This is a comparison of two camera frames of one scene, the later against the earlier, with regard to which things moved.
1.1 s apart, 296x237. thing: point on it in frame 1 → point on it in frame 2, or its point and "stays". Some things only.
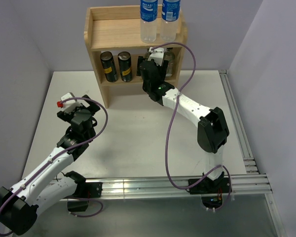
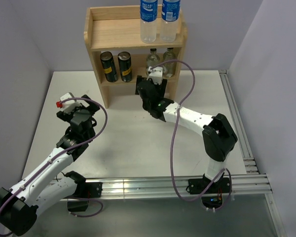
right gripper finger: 140,59 → 139,79
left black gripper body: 92,134 stays
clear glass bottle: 169,55 stays
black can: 110,72 stays
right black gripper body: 160,71 → 159,90
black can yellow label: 125,62 stays
